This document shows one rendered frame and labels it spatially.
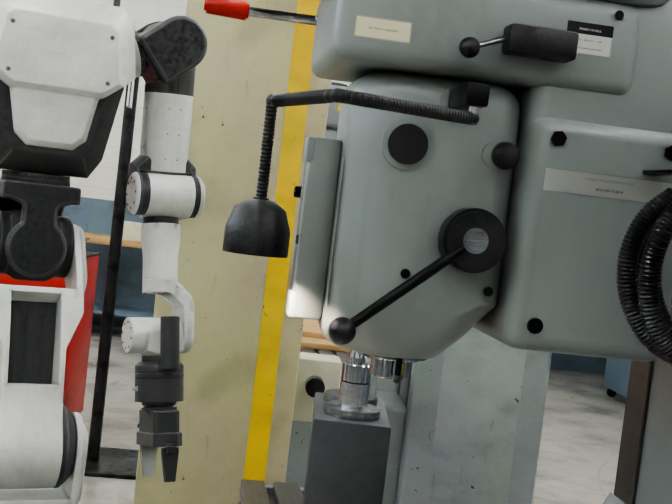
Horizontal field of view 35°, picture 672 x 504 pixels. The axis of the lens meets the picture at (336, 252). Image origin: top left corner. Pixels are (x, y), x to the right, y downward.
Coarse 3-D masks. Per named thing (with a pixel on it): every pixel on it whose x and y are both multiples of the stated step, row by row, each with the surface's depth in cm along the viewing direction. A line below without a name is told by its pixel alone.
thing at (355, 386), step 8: (344, 376) 164; (352, 376) 164; (360, 376) 164; (368, 376) 164; (344, 384) 164; (352, 384) 164; (360, 384) 164; (368, 384) 165; (344, 392) 164; (352, 392) 164; (360, 392) 164; (368, 392) 165; (344, 400) 164; (352, 400) 164; (360, 400) 164; (352, 408) 164; (360, 408) 164
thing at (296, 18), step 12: (216, 0) 129; (228, 0) 129; (216, 12) 129; (228, 12) 129; (240, 12) 129; (252, 12) 130; (264, 12) 130; (276, 12) 130; (288, 12) 131; (312, 24) 131
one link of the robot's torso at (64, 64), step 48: (0, 0) 171; (48, 0) 175; (0, 48) 170; (48, 48) 173; (96, 48) 177; (0, 96) 173; (48, 96) 175; (96, 96) 178; (0, 144) 175; (48, 144) 176; (96, 144) 182
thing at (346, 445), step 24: (336, 408) 163; (384, 408) 174; (312, 432) 160; (336, 432) 160; (360, 432) 160; (384, 432) 160; (312, 456) 160; (336, 456) 160; (360, 456) 160; (384, 456) 160; (312, 480) 161; (336, 480) 161; (360, 480) 161; (384, 480) 161
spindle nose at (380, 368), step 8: (376, 360) 124; (384, 360) 123; (376, 368) 124; (384, 368) 123; (392, 368) 123; (408, 368) 125; (376, 376) 124; (384, 376) 123; (392, 376) 123; (400, 376) 124; (408, 376) 125
